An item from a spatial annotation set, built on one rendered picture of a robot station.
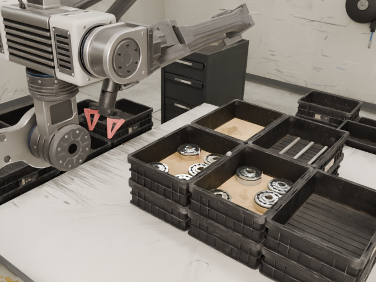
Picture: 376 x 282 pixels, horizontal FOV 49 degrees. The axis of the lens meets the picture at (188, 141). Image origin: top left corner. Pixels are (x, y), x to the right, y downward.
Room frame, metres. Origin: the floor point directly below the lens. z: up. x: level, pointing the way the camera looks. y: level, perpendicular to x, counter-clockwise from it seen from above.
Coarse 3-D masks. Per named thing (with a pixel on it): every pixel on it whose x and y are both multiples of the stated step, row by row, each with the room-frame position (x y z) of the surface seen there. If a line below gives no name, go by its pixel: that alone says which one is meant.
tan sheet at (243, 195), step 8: (264, 176) 1.42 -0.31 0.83; (224, 184) 1.35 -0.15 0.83; (232, 184) 1.36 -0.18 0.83; (240, 184) 1.36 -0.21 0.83; (264, 184) 1.36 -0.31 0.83; (232, 192) 1.30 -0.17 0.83; (240, 192) 1.30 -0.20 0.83; (248, 192) 1.30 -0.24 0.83; (256, 192) 1.30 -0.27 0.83; (232, 200) 1.25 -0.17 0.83; (240, 200) 1.25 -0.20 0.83; (248, 200) 1.25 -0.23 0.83; (248, 208) 1.20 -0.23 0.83
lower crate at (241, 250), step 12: (192, 216) 1.18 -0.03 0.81; (192, 228) 1.19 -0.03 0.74; (204, 228) 1.16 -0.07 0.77; (216, 228) 1.12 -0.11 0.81; (204, 240) 1.16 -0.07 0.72; (216, 240) 1.13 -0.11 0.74; (228, 240) 1.10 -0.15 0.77; (240, 240) 1.06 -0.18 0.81; (228, 252) 1.09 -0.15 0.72; (240, 252) 1.07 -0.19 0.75; (252, 252) 1.04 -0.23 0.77; (252, 264) 1.04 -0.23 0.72
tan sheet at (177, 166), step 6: (174, 156) 1.56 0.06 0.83; (204, 156) 1.57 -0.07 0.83; (162, 162) 1.50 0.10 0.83; (168, 162) 1.51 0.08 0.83; (174, 162) 1.51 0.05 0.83; (180, 162) 1.51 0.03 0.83; (186, 162) 1.51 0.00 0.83; (192, 162) 1.51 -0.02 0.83; (198, 162) 1.51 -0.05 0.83; (168, 168) 1.46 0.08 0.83; (174, 168) 1.46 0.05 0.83; (180, 168) 1.46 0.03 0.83; (186, 168) 1.46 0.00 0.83; (174, 174) 1.41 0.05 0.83; (180, 174) 1.42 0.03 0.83; (186, 174) 1.42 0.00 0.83
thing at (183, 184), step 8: (184, 128) 1.65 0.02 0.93; (200, 128) 1.65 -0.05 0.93; (168, 136) 1.56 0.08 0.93; (224, 136) 1.57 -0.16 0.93; (152, 144) 1.48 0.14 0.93; (240, 144) 1.50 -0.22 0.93; (136, 152) 1.41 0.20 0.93; (232, 152) 1.43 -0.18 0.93; (128, 160) 1.36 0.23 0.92; (136, 160) 1.35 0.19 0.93; (144, 168) 1.31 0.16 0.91; (152, 168) 1.29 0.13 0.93; (208, 168) 1.30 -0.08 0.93; (160, 176) 1.27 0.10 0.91; (168, 176) 1.24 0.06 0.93; (192, 176) 1.25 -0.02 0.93; (176, 184) 1.22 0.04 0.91; (184, 184) 1.20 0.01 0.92
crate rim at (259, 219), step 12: (228, 156) 1.40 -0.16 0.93; (276, 156) 1.41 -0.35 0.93; (216, 168) 1.31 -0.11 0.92; (312, 168) 1.33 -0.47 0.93; (192, 180) 1.22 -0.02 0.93; (300, 180) 1.24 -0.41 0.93; (192, 192) 1.18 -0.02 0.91; (204, 192) 1.15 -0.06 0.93; (288, 192) 1.16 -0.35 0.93; (228, 204) 1.09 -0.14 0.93; (276, 204) 1.09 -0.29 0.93; (252, 216) 1.04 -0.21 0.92; (264, 216) 1.03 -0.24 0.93
